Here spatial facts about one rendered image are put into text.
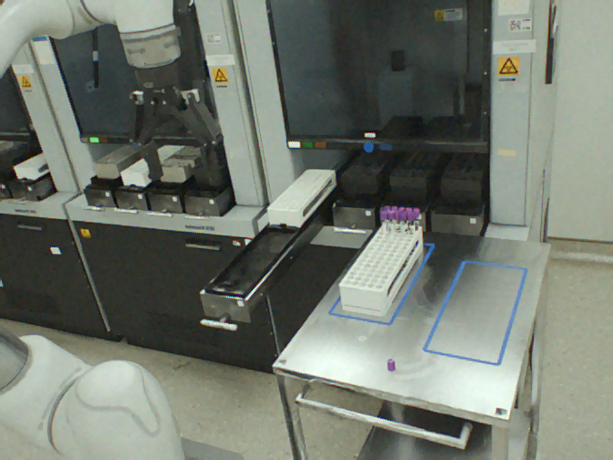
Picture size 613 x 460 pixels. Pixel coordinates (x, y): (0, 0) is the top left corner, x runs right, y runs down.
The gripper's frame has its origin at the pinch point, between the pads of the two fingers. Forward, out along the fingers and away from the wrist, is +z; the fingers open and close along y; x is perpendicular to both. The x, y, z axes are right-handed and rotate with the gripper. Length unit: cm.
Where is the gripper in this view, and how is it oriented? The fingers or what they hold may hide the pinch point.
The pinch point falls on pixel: (183, 172)
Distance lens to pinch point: 113.0
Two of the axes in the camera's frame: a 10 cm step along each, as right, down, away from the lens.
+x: 4.0, -4.8, 7.8
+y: 9.1, 0.8, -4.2
